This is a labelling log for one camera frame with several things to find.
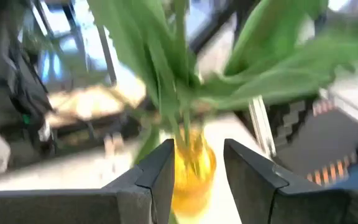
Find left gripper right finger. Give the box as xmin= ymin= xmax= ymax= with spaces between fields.
xmin=224 ymin=139 xmax=358 ymax=224

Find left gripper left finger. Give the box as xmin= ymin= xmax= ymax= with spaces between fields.
xmin=0 ymin=139 xmax=176 ymax=224

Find yellow glass vase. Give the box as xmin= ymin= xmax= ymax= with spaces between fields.
xmin=170 ymin=126 xmax=218 ymax=220

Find black mat orange stripes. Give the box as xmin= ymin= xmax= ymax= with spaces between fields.
xmin=272 ymin=98 xmax=358 ymax=187

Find green tulip stems and leaves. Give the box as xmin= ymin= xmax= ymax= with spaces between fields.
xmin=31 ymin=0 xmax=248 ymax=150

